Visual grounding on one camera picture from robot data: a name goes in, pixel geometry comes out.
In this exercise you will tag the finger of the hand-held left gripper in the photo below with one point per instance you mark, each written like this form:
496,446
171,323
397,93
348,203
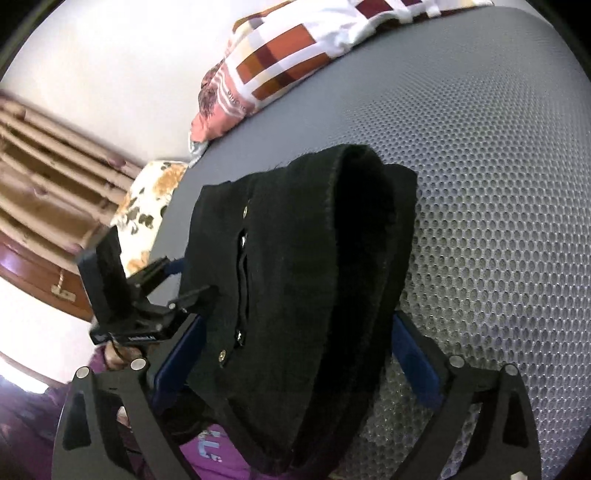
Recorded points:
159,274
194,299

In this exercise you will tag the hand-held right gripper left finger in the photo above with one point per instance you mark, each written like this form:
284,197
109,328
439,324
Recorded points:
178,364

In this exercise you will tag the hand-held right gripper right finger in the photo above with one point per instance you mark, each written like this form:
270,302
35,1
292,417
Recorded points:
418,364

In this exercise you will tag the black pants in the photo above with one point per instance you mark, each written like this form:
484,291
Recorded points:
295,286

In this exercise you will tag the person's left hand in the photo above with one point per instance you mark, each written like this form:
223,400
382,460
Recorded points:
124,357

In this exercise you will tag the brown wooden cabinet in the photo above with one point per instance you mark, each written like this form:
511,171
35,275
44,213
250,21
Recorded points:
41,281

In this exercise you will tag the white floral cushion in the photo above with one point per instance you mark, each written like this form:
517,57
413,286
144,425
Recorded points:
138,207

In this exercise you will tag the beige curtain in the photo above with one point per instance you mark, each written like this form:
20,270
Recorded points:
55,175

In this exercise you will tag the person's purple clothing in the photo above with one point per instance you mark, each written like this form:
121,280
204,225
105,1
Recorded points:
27,415

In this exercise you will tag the grey mesh mattress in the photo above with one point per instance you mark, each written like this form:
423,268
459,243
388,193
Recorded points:
485,207

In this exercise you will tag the pink patterned pillow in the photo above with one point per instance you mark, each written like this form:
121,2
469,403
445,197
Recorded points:
217,110

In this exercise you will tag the checkered pillow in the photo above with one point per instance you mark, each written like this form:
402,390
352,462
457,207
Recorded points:
300,46

